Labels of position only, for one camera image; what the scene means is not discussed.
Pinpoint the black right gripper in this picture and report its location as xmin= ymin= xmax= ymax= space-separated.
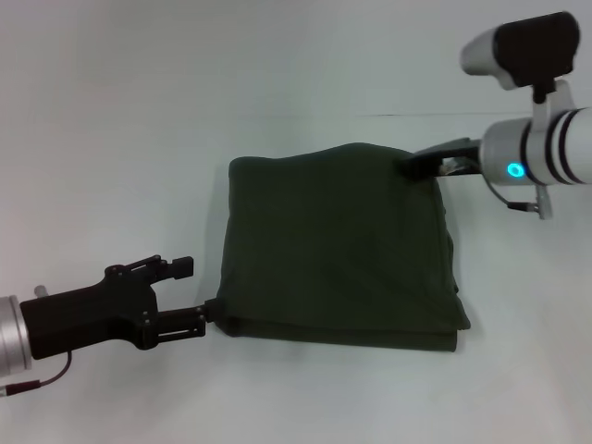
xmin=394 ymin=137 xmax=485 ymax=181

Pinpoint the arm cable with plug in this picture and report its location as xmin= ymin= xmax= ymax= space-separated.
xmin=0 ymin=350 xmax=73 ymax=399
xmin=483 ymin=177 xmax=554 ymax=221

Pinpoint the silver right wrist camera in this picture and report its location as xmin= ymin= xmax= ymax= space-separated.
xmin=458 ymin=11 xmax=582 ymax=92

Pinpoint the left arm cable with plug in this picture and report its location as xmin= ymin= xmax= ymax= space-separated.
xmin=0 ymin=350 xmax=73 ymax=399

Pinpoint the right arm cable with plug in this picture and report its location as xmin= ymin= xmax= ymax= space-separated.
xmin=483 ymin=177 xmax=554 ymax=221

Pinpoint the dark green printed T-shirt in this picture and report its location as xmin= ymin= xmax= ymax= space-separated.
xmin=212 ymin=142 xmax=472 ymax=355

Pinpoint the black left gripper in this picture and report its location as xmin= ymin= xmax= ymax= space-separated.
xmin=18 ymin=253 xmax=219 ymax=362

